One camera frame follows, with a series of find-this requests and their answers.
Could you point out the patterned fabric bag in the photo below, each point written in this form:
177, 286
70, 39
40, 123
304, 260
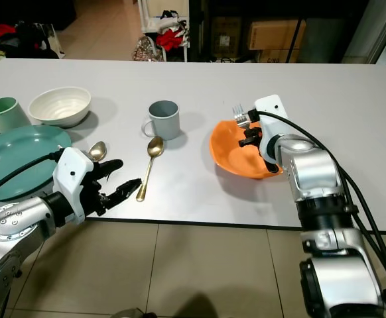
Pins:
145, 50

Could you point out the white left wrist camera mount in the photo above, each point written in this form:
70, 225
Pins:
75, 171

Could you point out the silver metal fork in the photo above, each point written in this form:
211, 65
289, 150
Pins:
240, 116

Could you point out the white storage rack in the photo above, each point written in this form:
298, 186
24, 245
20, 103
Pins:
153, 10

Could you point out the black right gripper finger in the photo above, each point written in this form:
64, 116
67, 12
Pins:
245, 126
253, 116

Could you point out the orange plate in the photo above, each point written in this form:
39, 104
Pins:
233, 156

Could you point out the teal dinner plate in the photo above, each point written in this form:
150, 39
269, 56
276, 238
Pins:
20, 156

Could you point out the light brown cardboard box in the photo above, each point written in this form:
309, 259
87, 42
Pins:
277, 40

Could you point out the dark robot foot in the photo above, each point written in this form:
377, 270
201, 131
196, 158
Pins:
131, 313

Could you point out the light green ceramic mug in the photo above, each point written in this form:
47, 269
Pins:
8, 114

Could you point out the pile of colourful clothes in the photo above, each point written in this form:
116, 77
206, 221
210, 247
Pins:
20, 40

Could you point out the gold metal spoon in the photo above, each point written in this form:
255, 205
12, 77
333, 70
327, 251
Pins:
154, 147
97, 151

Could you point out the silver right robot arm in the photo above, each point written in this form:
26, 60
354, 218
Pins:
319, 179

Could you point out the red cloth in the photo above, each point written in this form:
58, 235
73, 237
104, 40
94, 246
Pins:
170, 40

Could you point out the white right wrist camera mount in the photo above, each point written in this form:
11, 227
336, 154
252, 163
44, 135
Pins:
272, 109

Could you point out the dark brown cardboard box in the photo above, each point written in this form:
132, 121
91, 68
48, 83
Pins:
226, 38

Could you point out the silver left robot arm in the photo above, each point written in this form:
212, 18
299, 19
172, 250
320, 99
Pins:
20, 245

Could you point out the white ribbed ceramic bowl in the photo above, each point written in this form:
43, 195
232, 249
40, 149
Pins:
60, 106

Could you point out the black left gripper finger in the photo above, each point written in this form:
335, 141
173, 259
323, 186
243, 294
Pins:
111, 167
125, 189

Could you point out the grey ceramic mug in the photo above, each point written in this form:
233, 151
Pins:
165, 121

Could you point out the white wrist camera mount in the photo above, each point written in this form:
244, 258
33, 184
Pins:
75, 171
272, 109

